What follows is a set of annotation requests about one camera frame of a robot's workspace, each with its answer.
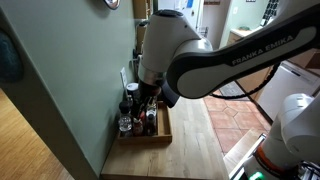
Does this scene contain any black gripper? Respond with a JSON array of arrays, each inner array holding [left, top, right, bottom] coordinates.
[[132, 79, 164, 118]]

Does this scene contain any brown bottle with white cap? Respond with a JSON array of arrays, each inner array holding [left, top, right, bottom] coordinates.
[[132, 118, 144, 137]]

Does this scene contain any dark bottle with white cap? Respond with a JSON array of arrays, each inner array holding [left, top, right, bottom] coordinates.
[[145, 111, 157, 136]]

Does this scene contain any clear glass bottle black cap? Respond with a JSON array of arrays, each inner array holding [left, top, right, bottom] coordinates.
[[118, 100, 133, 137]]

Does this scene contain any wooden spice tray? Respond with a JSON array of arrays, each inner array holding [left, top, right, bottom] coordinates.
[[116, 99, 173, 145]]

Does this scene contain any white lid dark jar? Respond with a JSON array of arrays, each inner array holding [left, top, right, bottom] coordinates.
[[125, 82, 140, 100]]

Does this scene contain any light wooden robot stand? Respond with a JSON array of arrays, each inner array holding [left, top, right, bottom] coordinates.
[[222, 128, 268, 175]]

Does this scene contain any white refrigerator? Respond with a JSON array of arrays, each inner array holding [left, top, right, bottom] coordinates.
[[157, 0, 205, 29]]

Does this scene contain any white dishwasher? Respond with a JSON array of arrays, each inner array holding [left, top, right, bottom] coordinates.
[[256, 60, 320, 122]]

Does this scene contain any brown cardboard box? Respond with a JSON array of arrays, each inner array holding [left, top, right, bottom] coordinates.
[[288, 48, 320, 70]]

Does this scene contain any white wall outlet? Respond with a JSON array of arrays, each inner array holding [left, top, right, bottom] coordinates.
[[119, 67, 129, 89]]

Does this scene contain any white wire rack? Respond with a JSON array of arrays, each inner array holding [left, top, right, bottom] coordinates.
[[198, 26, 210, 39]]

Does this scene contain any round wall clock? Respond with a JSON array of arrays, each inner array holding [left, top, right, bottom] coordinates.
[[102, 0, 121, 10]]

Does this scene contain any dark blue round wall object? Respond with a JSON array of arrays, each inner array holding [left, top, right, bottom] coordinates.
[[0, 31, 24, 84]]

